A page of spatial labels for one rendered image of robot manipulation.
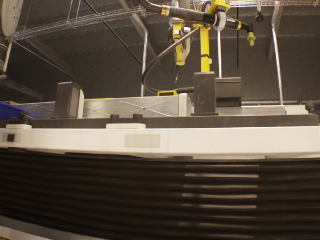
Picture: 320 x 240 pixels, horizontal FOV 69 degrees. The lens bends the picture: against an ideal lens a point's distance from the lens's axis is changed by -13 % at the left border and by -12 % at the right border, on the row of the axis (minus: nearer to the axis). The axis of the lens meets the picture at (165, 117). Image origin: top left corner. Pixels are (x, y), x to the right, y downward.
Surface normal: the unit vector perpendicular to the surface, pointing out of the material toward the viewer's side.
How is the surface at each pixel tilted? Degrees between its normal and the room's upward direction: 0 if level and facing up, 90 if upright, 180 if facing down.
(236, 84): 90
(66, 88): 90
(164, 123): 90
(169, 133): 90
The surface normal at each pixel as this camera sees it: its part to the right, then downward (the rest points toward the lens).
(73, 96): 0.97, -0.02
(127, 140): -0.25, -0.20
